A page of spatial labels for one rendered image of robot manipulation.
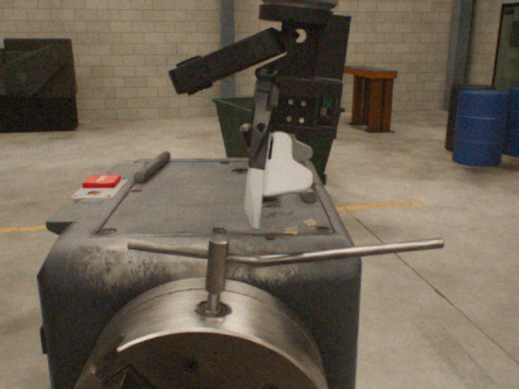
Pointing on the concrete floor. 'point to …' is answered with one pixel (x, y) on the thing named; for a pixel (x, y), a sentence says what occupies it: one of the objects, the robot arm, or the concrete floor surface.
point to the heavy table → (372, 97)
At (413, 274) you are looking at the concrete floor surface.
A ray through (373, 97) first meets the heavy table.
